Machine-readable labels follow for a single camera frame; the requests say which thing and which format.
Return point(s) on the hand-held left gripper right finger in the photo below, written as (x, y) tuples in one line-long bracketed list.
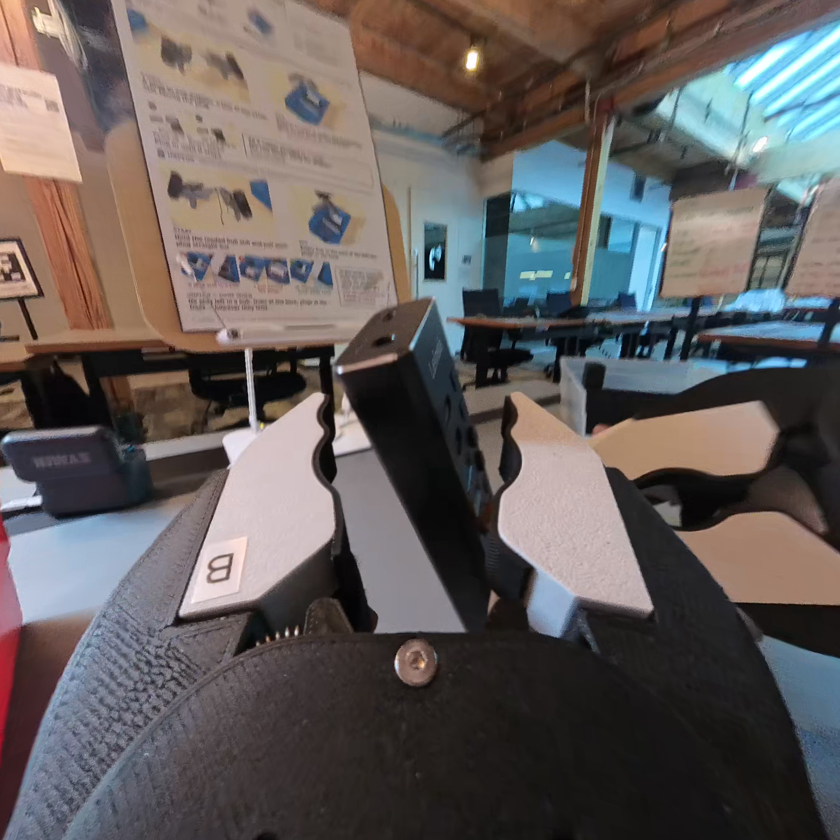
[(564, 512)]

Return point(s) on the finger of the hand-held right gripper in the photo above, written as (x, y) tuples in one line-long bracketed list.
[(774, 564), (695, 439)]

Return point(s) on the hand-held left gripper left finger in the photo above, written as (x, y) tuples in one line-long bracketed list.
[(269, 505)]

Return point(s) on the black metal usb hub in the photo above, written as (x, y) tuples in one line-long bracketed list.
[(407, 459)]

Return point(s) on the red plastic bin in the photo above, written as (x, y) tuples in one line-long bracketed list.
[(8, 623)]

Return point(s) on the wooden-edged office desk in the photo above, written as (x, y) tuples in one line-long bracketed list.
[(92, 341), (768, 334), (525, 321)]

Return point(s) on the white poster stand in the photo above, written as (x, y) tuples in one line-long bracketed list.
[(250, 394)]

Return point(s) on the whiteboard on stand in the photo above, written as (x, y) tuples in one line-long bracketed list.
[(817, 243), (712, 243)]

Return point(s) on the dark grey tabletop device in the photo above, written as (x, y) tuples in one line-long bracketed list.
[(72, 472)]

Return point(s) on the black office chair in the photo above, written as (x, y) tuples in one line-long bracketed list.
[(485, 315)]

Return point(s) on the instruction poster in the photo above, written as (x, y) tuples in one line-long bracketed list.
[(262, 164)]

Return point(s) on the fiducial tag sign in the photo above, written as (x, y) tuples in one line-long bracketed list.
[(16, 269)]

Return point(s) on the white paper notice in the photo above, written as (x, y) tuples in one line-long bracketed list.
[(36, 124)]

